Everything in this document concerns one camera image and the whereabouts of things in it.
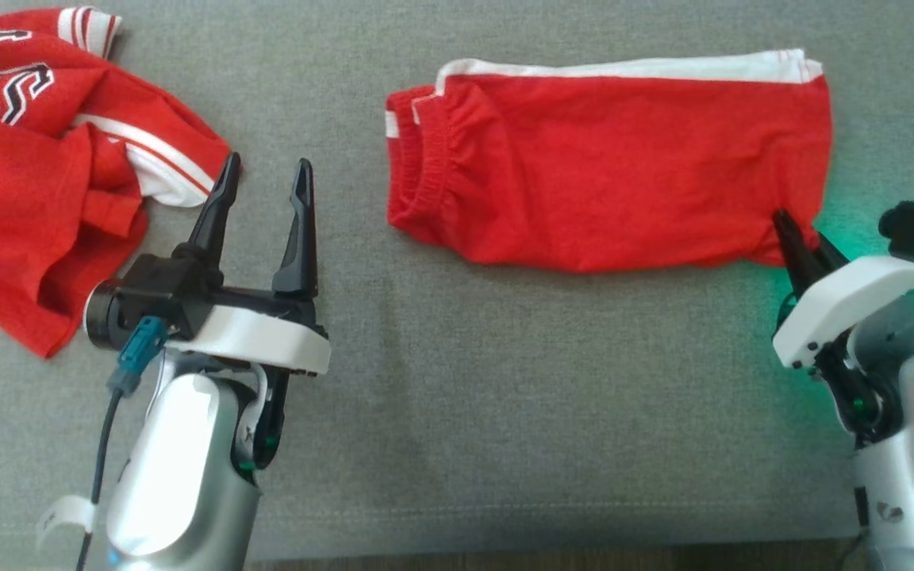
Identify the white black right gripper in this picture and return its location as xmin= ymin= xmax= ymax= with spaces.
xmin=772 ymin=209 xmax=914 ymax=370

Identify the white cable tag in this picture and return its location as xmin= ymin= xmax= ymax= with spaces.
xmin=35 ymin=494 xmax=98 ymax=550

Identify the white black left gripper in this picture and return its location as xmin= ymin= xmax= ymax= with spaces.
xmin=163 ymin=152 xmax=332 ymax=377

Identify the red shorts white trim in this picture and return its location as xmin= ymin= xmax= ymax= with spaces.
xmin=384 ymin=49 xmax=833 ymax=274

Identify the red basketball jersey black lettering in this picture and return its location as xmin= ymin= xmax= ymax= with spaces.
xmin=0 ymin=6 xmax=233 ymax=359

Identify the black left cable teal plug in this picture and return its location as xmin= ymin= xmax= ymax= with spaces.
xmin=75 ymin=316 xmax=168 ymax=571

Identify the grey fabric sofa seat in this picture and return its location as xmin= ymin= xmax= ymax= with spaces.
xmin=0 ymin=0 xmax=914 ymax=568

